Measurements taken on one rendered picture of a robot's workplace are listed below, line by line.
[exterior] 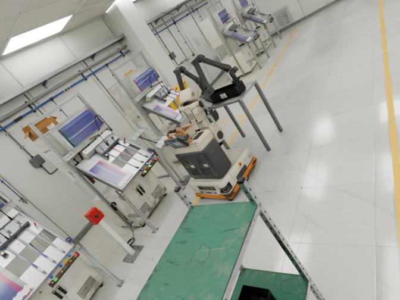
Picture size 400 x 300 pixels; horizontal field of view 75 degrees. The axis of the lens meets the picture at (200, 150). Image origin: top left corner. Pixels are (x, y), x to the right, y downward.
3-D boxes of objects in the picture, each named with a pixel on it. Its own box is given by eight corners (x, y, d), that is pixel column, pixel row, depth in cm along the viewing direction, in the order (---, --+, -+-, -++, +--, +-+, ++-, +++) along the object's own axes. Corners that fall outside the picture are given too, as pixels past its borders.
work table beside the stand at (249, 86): (269, 151, 331) (239, 99, 302) (230, 155, 385) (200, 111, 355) (283, 130, 355) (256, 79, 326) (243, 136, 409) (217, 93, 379)
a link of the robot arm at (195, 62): (188, 60, 289) (191, 56, 280) (197, 57, 295) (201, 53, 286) (205, 97, 293) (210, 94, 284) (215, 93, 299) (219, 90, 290)
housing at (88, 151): (113, 138, 372) (111, 131, 362) (88, 161, 340) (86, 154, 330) (108, 137, 374) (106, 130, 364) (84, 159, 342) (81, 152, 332)
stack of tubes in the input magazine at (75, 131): (102, 124, 356) (88, 108, 346) (75, 146, 323) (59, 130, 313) (98, 126, 365) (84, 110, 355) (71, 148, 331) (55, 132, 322)
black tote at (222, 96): (208, 105, 356) (203, 98, 352) (214, 98, 365) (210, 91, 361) (239, 94, 312) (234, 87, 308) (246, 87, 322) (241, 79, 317)
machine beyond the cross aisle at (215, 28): (271, 55, 708) (237, -14, 638) (263, 68, 655) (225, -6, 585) (231, 74, 798) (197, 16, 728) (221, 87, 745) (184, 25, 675)
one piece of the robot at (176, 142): (195, 148, 276) (179, 138, 263) (176, 150, 303) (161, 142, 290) (198, 138, 279) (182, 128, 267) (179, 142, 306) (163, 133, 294)
